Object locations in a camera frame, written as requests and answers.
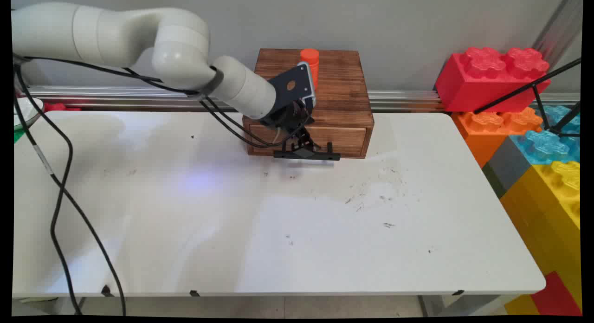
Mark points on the grey table leg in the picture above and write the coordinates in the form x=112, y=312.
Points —
x=445, y=305

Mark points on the aluminium corner post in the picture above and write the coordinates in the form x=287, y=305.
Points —
x=559, y=28

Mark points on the big red toy brick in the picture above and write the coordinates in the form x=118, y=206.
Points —
x=482, y=81

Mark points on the green flat object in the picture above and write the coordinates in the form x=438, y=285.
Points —
x=18, y=135

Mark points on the brown wooden drawer cabinet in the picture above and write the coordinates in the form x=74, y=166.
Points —
x=341, y=91

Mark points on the big grey toy brick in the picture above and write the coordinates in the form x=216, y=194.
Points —
x=508, y=167

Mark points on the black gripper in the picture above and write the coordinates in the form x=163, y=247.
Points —
x=290, y=116

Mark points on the big yellow toy brick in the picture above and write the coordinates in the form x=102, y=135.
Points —
x=547, y=211

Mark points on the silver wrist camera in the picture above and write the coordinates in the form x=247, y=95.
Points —
x=308, y=81

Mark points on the aluminium wall rail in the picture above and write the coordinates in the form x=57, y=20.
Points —
x=408, y=100

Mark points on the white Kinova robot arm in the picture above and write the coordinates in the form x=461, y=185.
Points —
x=116, y=35

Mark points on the big blue toy brick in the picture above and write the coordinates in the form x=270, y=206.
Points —
x=547, y=144

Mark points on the black tripod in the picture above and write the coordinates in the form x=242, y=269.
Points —
x=538, y=88

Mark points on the small red toy brick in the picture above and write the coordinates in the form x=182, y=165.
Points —
x=557, y=297

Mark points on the red flat object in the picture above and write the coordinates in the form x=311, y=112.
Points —
x=60, y=107

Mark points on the black wrist mount plate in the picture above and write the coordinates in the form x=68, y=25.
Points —
x=287, y=86

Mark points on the white bowl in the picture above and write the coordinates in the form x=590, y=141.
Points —
x=25, y=112

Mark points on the orange plastic bottle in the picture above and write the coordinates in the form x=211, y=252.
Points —
x=312, y=58

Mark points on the big orange toy brick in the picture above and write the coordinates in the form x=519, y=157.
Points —
x=487, y=128

